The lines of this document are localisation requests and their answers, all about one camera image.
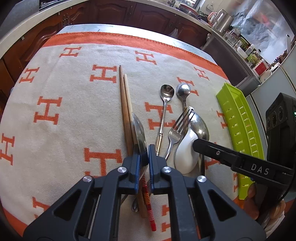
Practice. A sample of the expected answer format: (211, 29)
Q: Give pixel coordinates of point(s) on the orange and beige printed blanket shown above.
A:
(69, 139)

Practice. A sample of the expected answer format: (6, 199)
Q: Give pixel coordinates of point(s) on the pink kettle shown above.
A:
(211, 17)

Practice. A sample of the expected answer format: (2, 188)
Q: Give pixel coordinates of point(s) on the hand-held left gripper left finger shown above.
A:
(137, 166)

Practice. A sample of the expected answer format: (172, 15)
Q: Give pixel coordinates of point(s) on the steel fork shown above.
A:
(174, 136)

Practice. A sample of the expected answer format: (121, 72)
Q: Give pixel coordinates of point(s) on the wide steel soup spoon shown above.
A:
(140, 136)

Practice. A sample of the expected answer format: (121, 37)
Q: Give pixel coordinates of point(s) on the grey cabinet appliance dark window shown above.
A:
(231, 62)

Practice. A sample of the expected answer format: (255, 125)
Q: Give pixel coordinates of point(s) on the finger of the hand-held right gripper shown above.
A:
(215, 153)

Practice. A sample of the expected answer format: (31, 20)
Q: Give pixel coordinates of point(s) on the beige kitchen countertop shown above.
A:
(34, 18)

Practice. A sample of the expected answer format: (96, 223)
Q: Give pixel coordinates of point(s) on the white ceramic spoon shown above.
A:
(185, 157)

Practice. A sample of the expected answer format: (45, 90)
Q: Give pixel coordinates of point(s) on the silver plastic wall sheet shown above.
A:
(254, 27)

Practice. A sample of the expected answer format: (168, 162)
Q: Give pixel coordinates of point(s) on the grey refrigerator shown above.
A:
(277, 81)

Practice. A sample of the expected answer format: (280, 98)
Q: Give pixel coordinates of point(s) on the hanging plastic bag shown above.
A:
(174, 32)

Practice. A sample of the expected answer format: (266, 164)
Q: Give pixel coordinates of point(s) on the person's right hand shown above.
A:
(251, 204)

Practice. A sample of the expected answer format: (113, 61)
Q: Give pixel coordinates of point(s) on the steel electric kettle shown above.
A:
(223, 22)

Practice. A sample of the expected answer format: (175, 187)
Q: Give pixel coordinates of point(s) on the long steel serving spoon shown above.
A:
(201, 129)

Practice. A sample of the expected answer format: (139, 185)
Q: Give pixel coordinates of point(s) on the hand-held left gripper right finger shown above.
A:
(151, 166)

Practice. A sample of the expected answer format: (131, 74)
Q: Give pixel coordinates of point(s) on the brown wooden kitchen cabinets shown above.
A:
(115, 16)

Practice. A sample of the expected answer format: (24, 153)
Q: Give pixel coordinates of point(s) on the green plastic utensil tray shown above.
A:
(231, 104)

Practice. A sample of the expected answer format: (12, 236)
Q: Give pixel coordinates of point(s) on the red container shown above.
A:
(260, 68)

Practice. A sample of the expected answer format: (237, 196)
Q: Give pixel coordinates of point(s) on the small steel spoon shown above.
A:
(183, 90)

